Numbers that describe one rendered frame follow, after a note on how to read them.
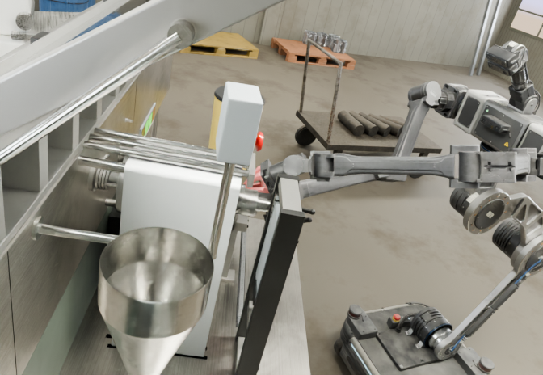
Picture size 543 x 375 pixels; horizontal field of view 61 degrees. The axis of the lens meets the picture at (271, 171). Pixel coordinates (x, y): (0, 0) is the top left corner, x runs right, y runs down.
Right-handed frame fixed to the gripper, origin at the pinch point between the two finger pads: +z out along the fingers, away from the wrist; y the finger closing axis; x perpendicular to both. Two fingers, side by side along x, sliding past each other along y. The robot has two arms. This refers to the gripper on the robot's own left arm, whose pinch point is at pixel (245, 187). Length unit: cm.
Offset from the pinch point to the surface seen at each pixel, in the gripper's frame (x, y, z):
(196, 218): 15.9, -34.5, 2.1
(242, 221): -7.8, -4.6, 5.0
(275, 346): -35.5, -28.0, 7.7
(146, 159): 31.3, -30.3, 5.8
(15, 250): 38, -61, 16
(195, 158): 26.0, -27.7, -2.4
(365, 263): -162, 131, -5
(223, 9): 58, -89, -33
